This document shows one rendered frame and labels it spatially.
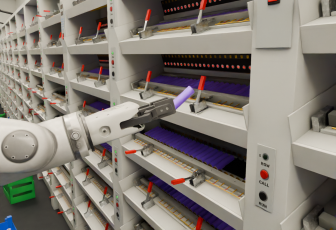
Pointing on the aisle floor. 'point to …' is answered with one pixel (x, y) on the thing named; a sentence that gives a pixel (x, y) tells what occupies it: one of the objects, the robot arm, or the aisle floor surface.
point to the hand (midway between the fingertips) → (162, 107)
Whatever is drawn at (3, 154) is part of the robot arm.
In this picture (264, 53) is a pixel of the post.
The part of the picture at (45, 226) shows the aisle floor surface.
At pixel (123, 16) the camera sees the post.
